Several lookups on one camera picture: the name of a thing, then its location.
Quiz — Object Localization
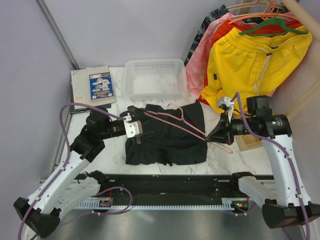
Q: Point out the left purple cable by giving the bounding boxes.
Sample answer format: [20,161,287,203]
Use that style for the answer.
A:
[18,102,133,240]

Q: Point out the beige wooden hanger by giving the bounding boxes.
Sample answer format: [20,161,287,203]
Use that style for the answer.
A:
[227,0,278,15]

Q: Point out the black patterned garment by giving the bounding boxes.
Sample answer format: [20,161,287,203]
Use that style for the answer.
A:
[184,4,229,66]

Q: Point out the red orange shorts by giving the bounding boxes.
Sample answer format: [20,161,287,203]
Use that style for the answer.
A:
[198,19,303,106]

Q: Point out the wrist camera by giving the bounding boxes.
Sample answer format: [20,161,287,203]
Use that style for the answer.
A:
[217,96,235,116]
[124,121,143,138]

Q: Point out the wooden clothes rack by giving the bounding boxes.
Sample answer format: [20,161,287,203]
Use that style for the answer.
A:
[233,0,320,152]

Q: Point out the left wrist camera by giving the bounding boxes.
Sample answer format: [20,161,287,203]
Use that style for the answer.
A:
[124,121,143,138]

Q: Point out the yellow shorts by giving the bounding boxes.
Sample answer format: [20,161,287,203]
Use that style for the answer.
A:
[201,26,313,114]

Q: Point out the orange plastic hanger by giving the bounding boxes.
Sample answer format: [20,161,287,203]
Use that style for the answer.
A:
[231,0,298,23]

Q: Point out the blue cover book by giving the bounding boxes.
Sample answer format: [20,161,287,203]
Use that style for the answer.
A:
[89,71,117,104]

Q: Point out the pink patterned shorts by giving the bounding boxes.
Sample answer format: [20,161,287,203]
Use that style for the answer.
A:
[185,12,234,96]

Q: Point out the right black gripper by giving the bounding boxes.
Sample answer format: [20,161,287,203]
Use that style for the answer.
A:
[205,110,256,145]

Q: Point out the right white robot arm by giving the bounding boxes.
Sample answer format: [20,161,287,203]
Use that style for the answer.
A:
[205,93,320,229]

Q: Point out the green plastic hanger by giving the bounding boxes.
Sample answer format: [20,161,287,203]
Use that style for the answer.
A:
[238,17,308,37]

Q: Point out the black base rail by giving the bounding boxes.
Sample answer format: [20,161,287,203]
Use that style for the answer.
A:
[80,173,261,210]

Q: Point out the dark navy shorts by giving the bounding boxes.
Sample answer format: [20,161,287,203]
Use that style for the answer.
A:
[125,100,208,166]

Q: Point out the white booklet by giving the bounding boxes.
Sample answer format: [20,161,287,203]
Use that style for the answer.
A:
[70,66,110,107]

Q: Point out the white plastic basket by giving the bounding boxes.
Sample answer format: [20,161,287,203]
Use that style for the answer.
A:
[121,58,187,101]

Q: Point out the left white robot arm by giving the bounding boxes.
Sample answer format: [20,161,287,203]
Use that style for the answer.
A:
[13,105,148,239]

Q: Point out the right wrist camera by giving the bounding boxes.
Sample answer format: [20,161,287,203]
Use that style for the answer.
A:
[217,96,235,116]

